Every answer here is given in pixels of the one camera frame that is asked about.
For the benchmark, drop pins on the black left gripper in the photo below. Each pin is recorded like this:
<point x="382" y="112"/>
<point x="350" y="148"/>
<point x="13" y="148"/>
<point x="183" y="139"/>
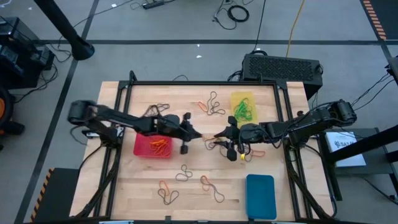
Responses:
<point x="168" y="126"/>

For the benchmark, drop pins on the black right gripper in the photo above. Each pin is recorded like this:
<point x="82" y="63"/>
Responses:
<point x="245" y="133"/>

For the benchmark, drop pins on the green rubber band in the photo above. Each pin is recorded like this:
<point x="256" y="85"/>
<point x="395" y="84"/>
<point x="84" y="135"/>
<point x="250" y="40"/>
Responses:
<point x="244" y="118"/>
<point x="249" y="113"/>
<point x="241" y="106"/>

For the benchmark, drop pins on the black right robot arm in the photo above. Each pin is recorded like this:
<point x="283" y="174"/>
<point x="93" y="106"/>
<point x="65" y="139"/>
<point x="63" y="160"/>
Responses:
<point x="304" y="124"/>

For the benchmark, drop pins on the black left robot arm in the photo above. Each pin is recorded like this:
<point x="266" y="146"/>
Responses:
<point x="118" y="117"/>

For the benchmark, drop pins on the brown rubber band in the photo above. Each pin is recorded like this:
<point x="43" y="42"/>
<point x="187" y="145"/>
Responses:
<point x="161" y="105"/>
<point x="213" y="92"/>
<point x="184" y="173"/>
<point x="207" y="146"/>
<point x="168" y="203"/>
<point x="223" y="197"/>
<point x="247" y="159"/>

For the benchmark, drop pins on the yellow translucent plastic basket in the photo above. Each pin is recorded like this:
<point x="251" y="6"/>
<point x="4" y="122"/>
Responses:
<point x="236" y="95"/>

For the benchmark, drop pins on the red translucent plastic basket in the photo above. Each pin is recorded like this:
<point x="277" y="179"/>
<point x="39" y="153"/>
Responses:
<point x="140" y="149"/>

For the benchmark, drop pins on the blue plastic basket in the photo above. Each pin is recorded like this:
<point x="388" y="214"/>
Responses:
<point x="261" y="196"/>

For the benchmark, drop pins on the small black knob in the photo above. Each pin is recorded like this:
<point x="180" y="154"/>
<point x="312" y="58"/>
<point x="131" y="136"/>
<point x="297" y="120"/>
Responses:
<point x="300" y="114"/>

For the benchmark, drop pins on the black perforated computer case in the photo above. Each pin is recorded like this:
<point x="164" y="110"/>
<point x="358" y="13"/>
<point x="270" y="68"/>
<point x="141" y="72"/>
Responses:
<point x="280" y="70"/>

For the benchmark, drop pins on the small white black device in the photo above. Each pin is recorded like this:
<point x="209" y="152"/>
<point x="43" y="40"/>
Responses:
<point x="90" y="134"/>

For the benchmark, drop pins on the white printed sign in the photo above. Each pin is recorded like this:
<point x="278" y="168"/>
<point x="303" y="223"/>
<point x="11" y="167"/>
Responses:
<point x="348" y="155"/>

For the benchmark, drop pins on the black power strip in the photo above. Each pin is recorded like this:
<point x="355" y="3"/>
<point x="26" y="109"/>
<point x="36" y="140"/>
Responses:
<point x="154" y="4"/>

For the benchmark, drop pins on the black metal stand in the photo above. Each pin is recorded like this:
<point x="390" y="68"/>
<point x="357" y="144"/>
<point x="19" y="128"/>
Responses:
<point x="367" y="144"/>

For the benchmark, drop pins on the black pole with round base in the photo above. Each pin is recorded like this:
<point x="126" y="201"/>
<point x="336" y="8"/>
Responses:
<point x="77" y="46"/>

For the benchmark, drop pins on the black mat with hazard stripe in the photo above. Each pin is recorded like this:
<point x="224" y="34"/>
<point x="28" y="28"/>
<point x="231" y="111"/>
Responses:
<point x="59" y="196"/>

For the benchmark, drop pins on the dark grey device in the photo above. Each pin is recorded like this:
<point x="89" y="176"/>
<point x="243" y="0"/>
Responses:
<point x="394" y="68"/>

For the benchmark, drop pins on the orange and black wheel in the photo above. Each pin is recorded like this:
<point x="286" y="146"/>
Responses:
<point x="7" y="102"/>

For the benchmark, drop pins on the black equipment rack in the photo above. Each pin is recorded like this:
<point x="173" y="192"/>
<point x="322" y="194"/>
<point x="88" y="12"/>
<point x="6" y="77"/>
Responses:
<point x="18" y="56"/>

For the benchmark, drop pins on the black mat with orange stripe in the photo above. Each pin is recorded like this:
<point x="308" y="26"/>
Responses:
<point x="388" y="12"/>

